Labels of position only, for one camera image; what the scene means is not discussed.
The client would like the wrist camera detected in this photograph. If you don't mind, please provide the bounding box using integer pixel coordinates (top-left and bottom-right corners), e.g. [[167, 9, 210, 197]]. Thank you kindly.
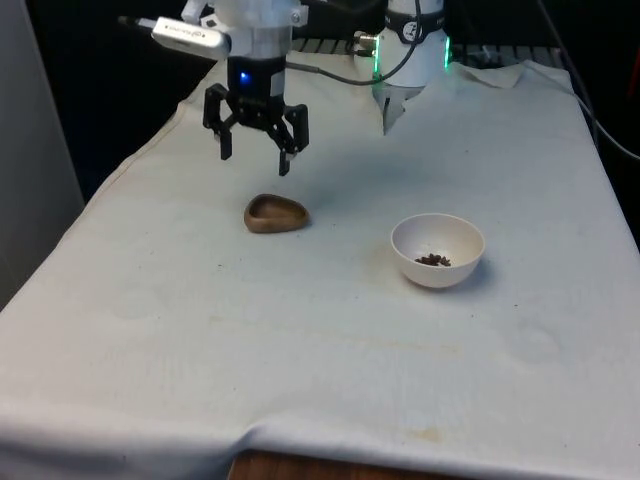
[[148, 16, 233, 62]]

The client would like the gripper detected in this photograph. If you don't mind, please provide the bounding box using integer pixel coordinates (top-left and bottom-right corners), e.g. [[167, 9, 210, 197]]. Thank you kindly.
[[201, 54, 310, 178]]

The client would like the white bowl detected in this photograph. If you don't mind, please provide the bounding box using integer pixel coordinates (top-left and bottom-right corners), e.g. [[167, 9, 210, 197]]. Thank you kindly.
[[390, 213, 486, 290]]

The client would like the white cable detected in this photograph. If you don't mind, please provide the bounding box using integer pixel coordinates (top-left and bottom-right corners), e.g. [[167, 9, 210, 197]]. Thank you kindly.
[[592, 117, 640, 160]]

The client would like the pale grey panel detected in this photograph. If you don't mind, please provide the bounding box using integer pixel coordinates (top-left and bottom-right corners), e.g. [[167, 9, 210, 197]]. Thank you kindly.
[[0, 0, 87, 312]]

